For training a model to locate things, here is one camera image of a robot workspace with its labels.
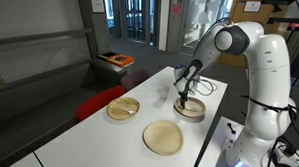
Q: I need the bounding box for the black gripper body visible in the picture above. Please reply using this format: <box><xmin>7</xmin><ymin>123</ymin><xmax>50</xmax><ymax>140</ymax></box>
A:
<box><xmin>175</xmin><ymin>76</ymin><xmax>193</xmax><ymax>100</ymax></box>

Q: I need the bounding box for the round wooden plate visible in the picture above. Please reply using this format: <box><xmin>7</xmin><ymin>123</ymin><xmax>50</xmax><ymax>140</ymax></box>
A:
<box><xmin>141</xmin><ymin>118</ymin><xmax>185</xmax><ymax>158</ymax></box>
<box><xmin>172</xmin><ymin>95</ymin><xmax>207</xmax><ymax>119</ymax></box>
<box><xmin>105</xmin><ymin>96</ymin><xmax>141</xmax><ymax>122</ymax></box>

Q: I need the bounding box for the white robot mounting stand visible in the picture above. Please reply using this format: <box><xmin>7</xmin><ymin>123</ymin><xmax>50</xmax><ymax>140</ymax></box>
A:
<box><xmin>195</xmin><ymin>114</ymin><xmax>299</xmax><ymax>167</ymax></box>

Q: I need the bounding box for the red chair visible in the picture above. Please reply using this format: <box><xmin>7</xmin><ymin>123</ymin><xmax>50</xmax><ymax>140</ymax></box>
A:
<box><xmin>74</xmin><ymin>83</ymin><xmax>127</xmax><ymax>125</ymax></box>

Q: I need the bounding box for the pink door sign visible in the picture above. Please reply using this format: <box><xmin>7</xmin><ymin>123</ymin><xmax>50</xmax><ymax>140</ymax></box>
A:
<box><xmin>171</xmin><ymin>3</ymin><xmax>182</xmax><ymax>15</ymax></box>

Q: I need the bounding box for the white sign on wooden door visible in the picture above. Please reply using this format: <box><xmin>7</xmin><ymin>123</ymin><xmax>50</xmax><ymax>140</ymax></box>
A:
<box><xmin>243</xmin><ymin>0</ymin><xmax>262</xmax><ymax>13</ymax></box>

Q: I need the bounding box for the black cable loop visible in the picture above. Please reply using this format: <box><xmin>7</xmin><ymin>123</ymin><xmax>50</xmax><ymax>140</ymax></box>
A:
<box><xmin>188</xmin><ymin>77</ymin><xmax>220</xmax><ymax>97</ymax></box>

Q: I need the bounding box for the black strap on arm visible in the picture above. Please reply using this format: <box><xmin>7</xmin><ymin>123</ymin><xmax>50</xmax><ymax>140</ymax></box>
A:
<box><xmin>240</xmin><ymin>94</ymin><xmax>297</xmax><ymax>115</ymax></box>

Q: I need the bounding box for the black cable bundle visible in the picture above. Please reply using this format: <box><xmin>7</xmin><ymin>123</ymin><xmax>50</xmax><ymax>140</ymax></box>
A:
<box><xmin>266</xmin><ymin>104</ymin><xmax>299</xmax><ymax>167</ymax></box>

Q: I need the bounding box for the white wall poster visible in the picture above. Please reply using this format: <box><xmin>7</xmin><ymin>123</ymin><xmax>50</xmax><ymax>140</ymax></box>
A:
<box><xmin>88</xmin><ymin>0</ymin><xmax>106</xmax><ymax>15</ymax></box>

